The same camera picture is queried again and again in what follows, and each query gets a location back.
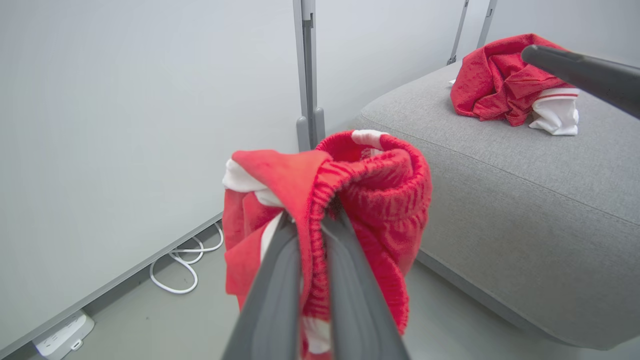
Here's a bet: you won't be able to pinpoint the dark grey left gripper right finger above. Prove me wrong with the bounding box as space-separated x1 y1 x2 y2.
322 209 411 360

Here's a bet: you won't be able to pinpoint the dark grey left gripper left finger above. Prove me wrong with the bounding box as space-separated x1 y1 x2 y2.
222 214 302 360

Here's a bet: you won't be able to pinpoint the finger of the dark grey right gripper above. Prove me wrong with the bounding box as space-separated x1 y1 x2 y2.
520 44 640 120

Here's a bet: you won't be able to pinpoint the red basketball shorts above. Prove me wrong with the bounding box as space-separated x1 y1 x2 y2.
221 129 433 360

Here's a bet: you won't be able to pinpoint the red basketball jersey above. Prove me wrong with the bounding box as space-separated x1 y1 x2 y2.
449 33 582 137

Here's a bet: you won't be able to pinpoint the white power strip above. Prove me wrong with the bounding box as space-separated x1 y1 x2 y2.
32 309 96 360

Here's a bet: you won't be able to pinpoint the white looped cable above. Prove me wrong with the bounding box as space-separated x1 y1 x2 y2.
149 222 225 295

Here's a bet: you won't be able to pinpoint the thin grey metal post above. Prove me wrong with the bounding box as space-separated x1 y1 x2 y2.
446 0 471 66
476 0 499 50

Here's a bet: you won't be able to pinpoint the grey partition post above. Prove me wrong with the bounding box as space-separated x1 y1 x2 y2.
292 0 327 152

